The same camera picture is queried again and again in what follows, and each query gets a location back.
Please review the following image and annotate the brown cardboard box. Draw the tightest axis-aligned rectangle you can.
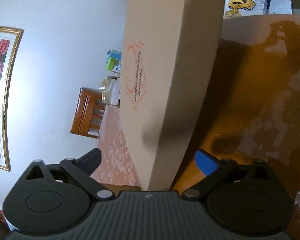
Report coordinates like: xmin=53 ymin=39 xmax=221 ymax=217
xmin=120 ymin=0 xmax=225 ymax=191

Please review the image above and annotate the far wooden chair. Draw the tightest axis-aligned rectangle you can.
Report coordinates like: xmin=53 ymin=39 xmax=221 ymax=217
xmin=70 ymin=88 xmax=106 ymax=139

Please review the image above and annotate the framed floral picture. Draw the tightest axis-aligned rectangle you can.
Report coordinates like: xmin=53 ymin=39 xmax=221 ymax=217
xmin=0 ymin=26 xmax=24 ymax=172

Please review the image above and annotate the yellow toy car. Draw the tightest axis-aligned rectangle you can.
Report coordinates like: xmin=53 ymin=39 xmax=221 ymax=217
xmin=228 ymin=0 xmax=255 ymax=10

